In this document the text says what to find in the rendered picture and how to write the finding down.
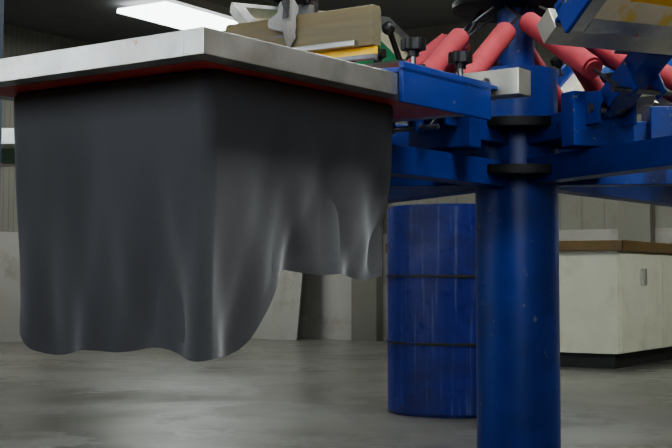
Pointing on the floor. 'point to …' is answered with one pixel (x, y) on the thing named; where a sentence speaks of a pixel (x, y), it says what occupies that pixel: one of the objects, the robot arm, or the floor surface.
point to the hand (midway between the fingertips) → (299, 42)
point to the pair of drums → (432, 310)
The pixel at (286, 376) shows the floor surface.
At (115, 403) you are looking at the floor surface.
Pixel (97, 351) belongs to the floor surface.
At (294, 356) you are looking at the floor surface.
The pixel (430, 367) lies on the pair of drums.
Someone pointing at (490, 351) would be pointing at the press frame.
